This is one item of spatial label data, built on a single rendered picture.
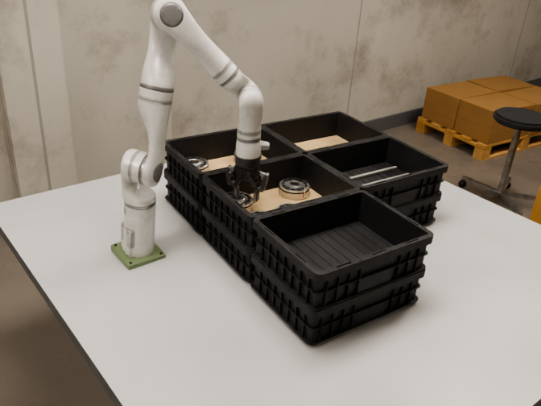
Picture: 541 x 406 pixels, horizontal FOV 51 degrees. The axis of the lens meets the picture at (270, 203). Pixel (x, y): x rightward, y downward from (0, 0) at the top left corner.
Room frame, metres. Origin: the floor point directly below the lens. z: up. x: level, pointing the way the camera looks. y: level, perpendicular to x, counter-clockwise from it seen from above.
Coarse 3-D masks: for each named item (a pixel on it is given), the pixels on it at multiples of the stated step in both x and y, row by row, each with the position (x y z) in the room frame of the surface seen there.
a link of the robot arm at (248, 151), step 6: (240, 144) 1.51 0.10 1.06; (246, 144) 1.51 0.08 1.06; (252, 144) 1.51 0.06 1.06; (258, 144) 1.52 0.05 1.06; (264, 144) 1.58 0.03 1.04; (240, 150) 1.51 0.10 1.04; (246, 150) 1.51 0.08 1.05; (252, 150) 1.51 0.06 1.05; (258, 150) 1.52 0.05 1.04; (240, 156) 1.51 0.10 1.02; (246, 156) 1.51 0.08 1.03; (252, 156) 1.51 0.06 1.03; (258, 156) 1.52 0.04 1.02
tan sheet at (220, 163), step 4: (228, 156) 1.94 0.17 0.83; (232, 156) 1.94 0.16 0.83; (264, 156) 1.96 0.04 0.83; (208, 160) 1.89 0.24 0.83; (212, 160) 1.89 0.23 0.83; (216, 160) 1.89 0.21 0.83; (220, 160) 1.90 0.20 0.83; (224, 160) 1.90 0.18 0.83; (228, 160) 1.90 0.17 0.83; (232, 160) 1.90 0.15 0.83; (212, 164) 1.86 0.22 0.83; (216, 164) 1.86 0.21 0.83; (220, 164) 1.86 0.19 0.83; (224, 164) 1.86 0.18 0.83; (228, 164) 1.87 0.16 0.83; (232, 164) 1.87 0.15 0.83; (212, 168) 1.82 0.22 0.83; (216, 168) 1.82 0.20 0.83
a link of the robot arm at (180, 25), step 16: (160, 0) 1.46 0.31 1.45; (176, 0) 1.48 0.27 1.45; (160, 16) 1.45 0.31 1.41; (176, 16) 1.46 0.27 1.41; (176, 32) 1.46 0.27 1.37; (192, 32) 1.47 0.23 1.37; (192, 48) 1.47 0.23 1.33; (208, 48) 1.49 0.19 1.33; (208, 64) 1.49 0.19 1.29; (224, 64) 1.50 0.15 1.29; (224, 80) 1.50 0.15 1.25
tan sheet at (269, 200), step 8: (264, 192) 1.67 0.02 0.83; (272, 192) 1.67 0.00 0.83; (312, 192) 1.69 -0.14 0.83; (264, 200) 1.61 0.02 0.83; (272, 200) 1.62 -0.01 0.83; (280, 200) 1.62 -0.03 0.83; (288, 200) 1.62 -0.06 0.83; (304, 200) 1.63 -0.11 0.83; (256, 208) 1.55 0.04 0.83; (264, 208) 1.56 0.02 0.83; (272, 208) 1.56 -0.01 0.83
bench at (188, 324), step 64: (64, 192) 1.81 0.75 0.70; (448, 192) 2.04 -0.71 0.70; (64, 256) 1.40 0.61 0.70; (192, 256) 1.45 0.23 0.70; (448, 256) 1.56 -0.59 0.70; (512, 256) 1.58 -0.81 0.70; (64, 320) 1.12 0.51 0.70; (128, 320) 1.14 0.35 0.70; (192, 320) 1.15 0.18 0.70; (256, 320) 1.17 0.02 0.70; (384, 320) 1.21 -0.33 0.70; (448, 320) 1.23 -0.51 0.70; (512, 320) 1.25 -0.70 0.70; (128, 384) 0.92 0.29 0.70; (192, 384) 0.93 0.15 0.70; (256, 384) 0.95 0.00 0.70; (320, 384) 0.96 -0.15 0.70; (384, 384) 0.98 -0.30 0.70; (448, 384) 0.99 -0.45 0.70; (512, 384) 1.00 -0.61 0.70
